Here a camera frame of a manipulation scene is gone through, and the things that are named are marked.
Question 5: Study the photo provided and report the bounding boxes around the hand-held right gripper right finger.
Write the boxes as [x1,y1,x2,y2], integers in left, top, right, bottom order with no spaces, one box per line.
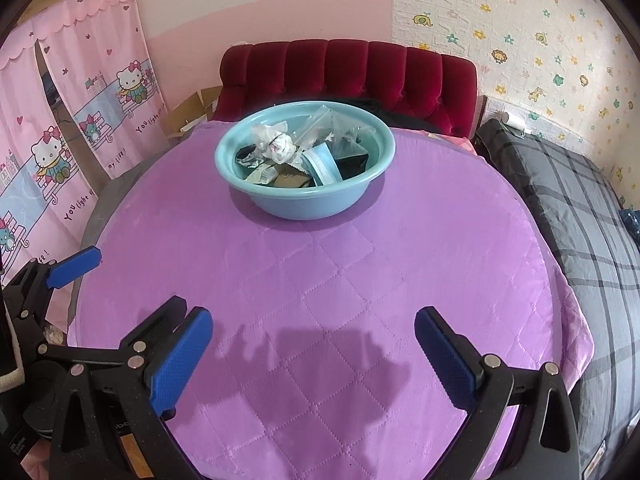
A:
[414,306,583,480]

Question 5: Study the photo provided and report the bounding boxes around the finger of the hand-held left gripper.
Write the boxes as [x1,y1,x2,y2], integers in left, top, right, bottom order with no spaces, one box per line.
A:
[30,295,189,367]
[0,246,103,357]

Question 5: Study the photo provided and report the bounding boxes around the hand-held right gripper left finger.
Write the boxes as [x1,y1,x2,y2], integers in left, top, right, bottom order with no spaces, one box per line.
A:
[50,305,215,480]

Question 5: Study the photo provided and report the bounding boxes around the white serrated sachet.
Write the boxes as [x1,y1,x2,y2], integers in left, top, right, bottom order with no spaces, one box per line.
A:
[245,164,281,187]

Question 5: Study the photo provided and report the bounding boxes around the teal plastic basin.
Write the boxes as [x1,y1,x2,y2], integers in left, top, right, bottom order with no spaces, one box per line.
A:
[215,101,396,221]

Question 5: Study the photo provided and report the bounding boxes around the white plastic bag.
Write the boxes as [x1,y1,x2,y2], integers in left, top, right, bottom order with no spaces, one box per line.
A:
[251,121,300,162]

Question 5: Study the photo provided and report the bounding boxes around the blue face mask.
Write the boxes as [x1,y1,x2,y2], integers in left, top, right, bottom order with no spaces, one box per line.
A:
[299,141,346,187]

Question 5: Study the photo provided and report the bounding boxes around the clear zip bag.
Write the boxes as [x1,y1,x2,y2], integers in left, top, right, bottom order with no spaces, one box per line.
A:
[299,105,377,162]

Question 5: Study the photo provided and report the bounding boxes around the grey table underlay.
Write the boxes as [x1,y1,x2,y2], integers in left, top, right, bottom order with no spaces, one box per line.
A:
[79,166,157,242]

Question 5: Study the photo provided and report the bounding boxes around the pink cartoon curtain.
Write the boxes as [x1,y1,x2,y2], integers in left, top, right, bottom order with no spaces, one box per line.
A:
[40,0,170,182]
[0,35,99,287]

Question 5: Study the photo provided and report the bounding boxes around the purple quilted mat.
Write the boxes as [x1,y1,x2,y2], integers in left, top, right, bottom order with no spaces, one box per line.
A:
[67,122,594,480]

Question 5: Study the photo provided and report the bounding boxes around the cardboard box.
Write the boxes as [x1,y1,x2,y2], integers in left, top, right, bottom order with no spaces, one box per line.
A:
[165,87,224,139]

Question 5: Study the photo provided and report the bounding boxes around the grey plaid bed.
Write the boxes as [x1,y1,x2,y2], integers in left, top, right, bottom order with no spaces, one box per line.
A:
[472,119,640,467]

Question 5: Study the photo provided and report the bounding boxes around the blue floral cloth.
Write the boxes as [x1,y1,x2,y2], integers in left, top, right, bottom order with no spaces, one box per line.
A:
[619,207,640,242]

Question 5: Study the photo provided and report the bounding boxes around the black clothing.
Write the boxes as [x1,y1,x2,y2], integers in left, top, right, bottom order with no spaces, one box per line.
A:
[320,95,437,132]

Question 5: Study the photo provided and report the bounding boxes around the red velvet sofa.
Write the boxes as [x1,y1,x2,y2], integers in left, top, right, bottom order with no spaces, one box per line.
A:
[210,39,480,141]

